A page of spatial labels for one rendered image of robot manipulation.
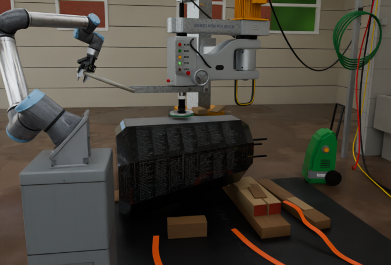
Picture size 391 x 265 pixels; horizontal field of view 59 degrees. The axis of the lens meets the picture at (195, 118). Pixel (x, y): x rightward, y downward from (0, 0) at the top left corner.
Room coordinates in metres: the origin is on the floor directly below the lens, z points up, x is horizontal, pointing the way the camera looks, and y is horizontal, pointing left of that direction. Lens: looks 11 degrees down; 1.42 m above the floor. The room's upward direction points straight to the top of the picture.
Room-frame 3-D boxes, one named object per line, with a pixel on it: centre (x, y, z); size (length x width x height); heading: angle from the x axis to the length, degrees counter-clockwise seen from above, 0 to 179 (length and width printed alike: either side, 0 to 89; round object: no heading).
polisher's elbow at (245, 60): (3.32, -0.47, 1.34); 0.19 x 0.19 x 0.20
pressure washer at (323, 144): (3.65, -1.40, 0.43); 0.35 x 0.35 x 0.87; 87
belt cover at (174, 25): (3.19, -0.19, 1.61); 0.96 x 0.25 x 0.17; 114
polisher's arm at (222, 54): (3.20, -0.24, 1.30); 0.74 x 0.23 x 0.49; 114
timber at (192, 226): (2.45, 0.06, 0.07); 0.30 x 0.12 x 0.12; 98
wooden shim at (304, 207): (2.82, -0.92, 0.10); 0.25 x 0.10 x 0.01; 22
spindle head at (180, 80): (3.08, 0.05, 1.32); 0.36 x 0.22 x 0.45; 114
